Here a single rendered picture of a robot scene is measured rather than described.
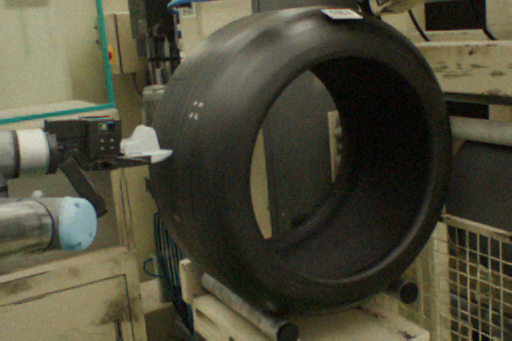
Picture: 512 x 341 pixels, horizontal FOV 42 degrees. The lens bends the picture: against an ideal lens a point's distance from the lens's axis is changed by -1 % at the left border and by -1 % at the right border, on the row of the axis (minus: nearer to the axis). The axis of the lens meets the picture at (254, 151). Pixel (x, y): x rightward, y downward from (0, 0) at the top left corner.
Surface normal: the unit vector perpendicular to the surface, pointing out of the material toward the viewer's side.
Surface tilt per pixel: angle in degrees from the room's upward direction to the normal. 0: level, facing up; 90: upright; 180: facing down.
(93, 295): 90
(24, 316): 90
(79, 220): 90
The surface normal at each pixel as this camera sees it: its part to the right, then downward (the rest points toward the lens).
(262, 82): 0.34, 0.01
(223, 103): -0.26, -0.22
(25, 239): 0.92, 0.21
